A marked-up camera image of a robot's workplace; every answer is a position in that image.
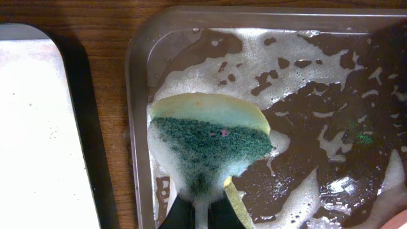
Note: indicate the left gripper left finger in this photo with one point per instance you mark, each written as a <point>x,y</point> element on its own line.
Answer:
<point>180,216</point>

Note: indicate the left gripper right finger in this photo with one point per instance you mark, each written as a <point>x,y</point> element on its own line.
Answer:
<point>221,215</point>

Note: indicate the green yellow sponge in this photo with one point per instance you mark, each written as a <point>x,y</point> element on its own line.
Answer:
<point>202,139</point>

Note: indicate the left soapy black tray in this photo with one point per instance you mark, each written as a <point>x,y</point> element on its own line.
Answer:
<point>54,171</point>

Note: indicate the middle dark wet tray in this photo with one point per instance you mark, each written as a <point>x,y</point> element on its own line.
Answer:
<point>331,84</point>

